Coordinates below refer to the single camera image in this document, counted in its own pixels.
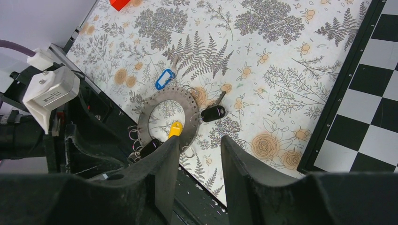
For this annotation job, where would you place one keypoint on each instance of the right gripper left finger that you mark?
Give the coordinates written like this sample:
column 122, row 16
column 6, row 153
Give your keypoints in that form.
column 142, row 194

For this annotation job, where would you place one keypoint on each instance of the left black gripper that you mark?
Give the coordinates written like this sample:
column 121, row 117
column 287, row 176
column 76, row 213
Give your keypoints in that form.
column 91, row 128

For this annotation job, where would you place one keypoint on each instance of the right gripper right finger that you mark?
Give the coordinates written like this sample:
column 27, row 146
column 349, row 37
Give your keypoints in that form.
column 258, row 194

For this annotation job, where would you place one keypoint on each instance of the yellow headed key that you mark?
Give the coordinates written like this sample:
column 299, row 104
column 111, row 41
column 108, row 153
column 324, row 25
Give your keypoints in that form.
column 175, row 129

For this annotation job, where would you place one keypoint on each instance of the black headed key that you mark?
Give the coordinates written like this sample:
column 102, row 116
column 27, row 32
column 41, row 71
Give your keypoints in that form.
column 214, row 111

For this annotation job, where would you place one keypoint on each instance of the blue key tag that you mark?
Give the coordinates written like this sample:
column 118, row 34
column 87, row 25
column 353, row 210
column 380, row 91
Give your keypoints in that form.
column 166, row 76

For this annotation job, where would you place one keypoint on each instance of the black white chessboard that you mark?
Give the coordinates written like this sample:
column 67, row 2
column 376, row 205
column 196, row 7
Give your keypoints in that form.
column 358, row 128

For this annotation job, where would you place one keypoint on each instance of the red curved block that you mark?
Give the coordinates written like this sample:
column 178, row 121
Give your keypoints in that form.
column 118, row 5

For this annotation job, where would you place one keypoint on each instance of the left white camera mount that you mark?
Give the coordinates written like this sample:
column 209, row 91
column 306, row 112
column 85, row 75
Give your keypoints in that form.
column 48, row 90

